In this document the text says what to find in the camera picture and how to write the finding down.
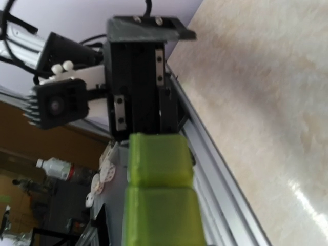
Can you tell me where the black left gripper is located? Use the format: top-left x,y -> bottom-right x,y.
104,16 -> 196,141

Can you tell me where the green pill organizer box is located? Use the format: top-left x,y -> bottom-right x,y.
121,133 -> 207,245

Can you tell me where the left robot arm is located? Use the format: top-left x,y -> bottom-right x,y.
1,1 -> 196,141

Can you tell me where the clear plastic bottle background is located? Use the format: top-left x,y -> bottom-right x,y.
36,157 -> 95,186

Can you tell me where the front aluminium rail base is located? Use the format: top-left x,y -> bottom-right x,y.
77,67 -> 270,245

